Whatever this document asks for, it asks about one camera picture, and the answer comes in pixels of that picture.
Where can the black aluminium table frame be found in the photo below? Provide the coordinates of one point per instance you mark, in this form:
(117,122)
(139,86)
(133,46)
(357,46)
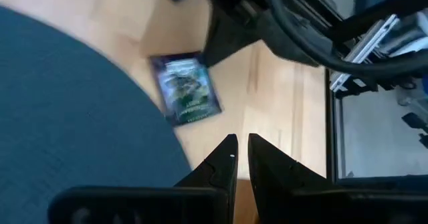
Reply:
(332,123)

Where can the round dark blue placemat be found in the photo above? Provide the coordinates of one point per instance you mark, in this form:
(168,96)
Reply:
(67,100)

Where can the dark blue tea packet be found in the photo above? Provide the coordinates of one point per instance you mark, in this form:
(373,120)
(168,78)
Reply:
(185,87)

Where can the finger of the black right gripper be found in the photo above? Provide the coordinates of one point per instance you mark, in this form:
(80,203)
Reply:
(267,33)
(227,36)

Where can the silver aluminium bracket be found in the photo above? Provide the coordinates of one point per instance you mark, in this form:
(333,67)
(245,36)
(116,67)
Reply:
(364,50)

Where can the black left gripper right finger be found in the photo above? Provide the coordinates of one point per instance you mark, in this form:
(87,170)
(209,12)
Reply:
(301,200)

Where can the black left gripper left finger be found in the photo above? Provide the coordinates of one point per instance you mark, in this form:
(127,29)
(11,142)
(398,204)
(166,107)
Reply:
(200,200)

